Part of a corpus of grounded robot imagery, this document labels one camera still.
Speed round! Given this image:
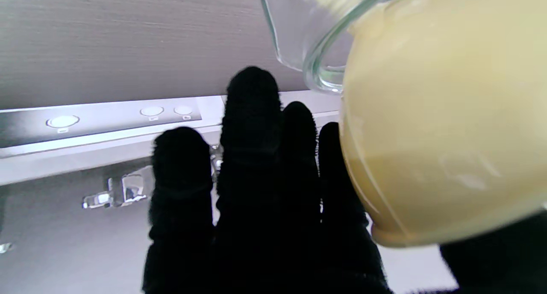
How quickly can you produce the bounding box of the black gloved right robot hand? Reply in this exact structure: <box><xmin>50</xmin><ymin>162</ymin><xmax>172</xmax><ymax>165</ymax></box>
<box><xmin>143</xmin><ymin>66</ymin><xmax>547</xmax><ymax>294</ymax></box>

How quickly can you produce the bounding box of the clear glass jar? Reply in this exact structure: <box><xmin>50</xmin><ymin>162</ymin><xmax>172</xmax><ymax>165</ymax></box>
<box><xmin>256</xmin><ymin>0</ymin><xmax>411</xmax><ymax>94</ymax></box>

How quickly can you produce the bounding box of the beige plastic funnel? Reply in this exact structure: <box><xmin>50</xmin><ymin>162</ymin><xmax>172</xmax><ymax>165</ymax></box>
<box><xmin>340</xmin><ymin>0</ymin><xmax>547</xmax><ymax>247</ymax></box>

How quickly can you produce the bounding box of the printed kitchen scene backdrop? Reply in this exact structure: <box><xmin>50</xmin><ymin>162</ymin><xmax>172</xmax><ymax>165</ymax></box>
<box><xmin>0</xmin><ymin>89</ymin><xmax>471</xmax><ymax>294</ymax></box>

